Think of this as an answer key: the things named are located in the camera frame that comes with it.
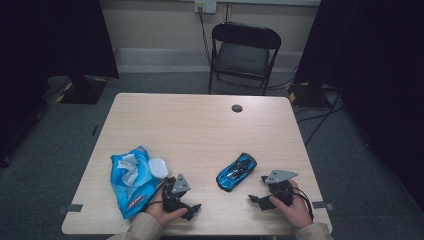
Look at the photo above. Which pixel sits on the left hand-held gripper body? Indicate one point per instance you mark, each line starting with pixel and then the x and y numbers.
pixel 171 196

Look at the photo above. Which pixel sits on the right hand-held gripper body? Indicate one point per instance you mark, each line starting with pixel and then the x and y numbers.
pixel 281 191

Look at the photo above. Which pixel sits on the blue toy car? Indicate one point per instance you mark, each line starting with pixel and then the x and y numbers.
pixel 235 172

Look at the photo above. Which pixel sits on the blue wet wipes pack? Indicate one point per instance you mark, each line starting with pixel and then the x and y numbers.
pixel 131 180

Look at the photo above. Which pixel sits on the person's left hand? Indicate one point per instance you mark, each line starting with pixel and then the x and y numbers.
pixel 160 213

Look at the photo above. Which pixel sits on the person's right hand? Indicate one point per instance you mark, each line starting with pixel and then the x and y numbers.
pixel 296 211

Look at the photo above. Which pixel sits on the grey tape strip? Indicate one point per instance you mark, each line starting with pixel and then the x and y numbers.
pixel 322 205
pixel 70 208

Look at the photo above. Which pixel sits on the black stand base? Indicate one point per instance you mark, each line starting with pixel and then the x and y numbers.
pixel 306 95
pixel 83 91

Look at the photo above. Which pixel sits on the small black floor tape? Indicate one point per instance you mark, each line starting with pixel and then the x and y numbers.
pixel 95 130

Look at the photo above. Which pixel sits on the black folding chair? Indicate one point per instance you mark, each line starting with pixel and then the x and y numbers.
pixel 245 56

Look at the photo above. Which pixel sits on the black curtain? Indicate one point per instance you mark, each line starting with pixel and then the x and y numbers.
pixel 376 83
pixel 50 50

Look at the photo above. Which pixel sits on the white wall socket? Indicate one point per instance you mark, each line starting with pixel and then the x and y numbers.
pixel 205 6

